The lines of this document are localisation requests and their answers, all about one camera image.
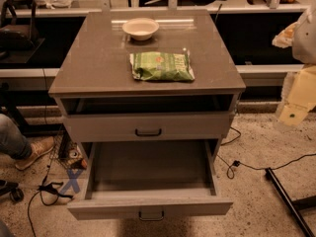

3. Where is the grey drawer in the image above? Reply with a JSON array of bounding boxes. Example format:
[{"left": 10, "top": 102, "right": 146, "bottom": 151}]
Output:
[
  {"left": 68, "top": 140, "right": 232, "bottom": 221},
  {"left": 63, "top": 112, "right": 233, "bottom": 142}
]

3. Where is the wire basket with can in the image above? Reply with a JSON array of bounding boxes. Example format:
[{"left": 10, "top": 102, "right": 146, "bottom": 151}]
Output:
[{"left": 50, "top": 129, "right": 87, "bottom": 170}]

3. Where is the person leg in jeans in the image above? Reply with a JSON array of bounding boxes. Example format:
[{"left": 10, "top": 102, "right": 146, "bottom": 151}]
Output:
[{"left": 0, "top": 114, "right": 32, "bottom": 160}]

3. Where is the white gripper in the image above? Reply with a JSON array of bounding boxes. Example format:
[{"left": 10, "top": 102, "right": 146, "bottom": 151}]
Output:
[{"left": 278, "top": 64, "right": 316, "bottom": 126}]

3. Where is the black metal stand leg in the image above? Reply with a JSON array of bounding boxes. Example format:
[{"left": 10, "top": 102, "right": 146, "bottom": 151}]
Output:
[{"left": 265, "top": 168, "right": 316, "bottom": 237}]

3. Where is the green chip bag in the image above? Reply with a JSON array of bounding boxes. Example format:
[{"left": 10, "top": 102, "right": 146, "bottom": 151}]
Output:
[{"left": 129, "top": 51, "right": 195, "bottom": 82}]

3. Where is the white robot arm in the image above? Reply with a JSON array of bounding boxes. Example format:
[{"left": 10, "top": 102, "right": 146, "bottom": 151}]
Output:
[{"left": 273, "top": 5, "right": 316, "bottom": 126}]

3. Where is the white paper bowl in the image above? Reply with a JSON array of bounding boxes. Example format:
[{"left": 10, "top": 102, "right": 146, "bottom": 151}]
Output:
[{"left": 122, "top": 18, "right": 159, "bottom": 40}]

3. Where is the black cable on floor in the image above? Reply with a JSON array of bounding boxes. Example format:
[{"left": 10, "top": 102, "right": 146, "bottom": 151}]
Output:
[{"left": 216, "top": 125, "right": 316, "bottom": 180}]

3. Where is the black caster wheel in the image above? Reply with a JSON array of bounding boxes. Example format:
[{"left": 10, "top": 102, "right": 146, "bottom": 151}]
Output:
[{"left": 0, "top": 180, "right": 24, "bottom": 202}]

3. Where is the black chair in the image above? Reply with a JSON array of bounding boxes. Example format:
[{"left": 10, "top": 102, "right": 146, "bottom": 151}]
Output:
[{"left": 0, "top": 0, "right": 44, "bottom": 63}]

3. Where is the tan sneaker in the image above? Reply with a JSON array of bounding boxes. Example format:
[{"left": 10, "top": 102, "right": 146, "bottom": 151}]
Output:
[{"left": 16, "top": 136, "right": 54, "bottom": 171}]

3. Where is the black cable left floor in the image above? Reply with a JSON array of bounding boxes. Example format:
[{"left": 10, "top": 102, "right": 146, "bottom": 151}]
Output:
[{"left": 27, "top": 161, "right": 74, "bottom": 237}]

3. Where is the grey drawer cabinet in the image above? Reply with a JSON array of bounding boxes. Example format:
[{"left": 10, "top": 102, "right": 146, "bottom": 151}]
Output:
[{"left": 49, "top": 10, "right": 245, "bottom": 154}]

